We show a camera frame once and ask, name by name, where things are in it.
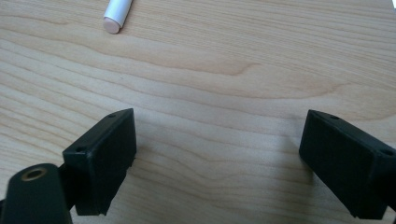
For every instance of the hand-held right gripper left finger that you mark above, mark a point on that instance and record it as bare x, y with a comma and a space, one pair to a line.
99, 161

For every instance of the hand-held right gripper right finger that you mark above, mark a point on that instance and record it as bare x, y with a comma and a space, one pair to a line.
345, 165

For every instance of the white pen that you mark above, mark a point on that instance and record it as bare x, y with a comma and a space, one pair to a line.
116, 15

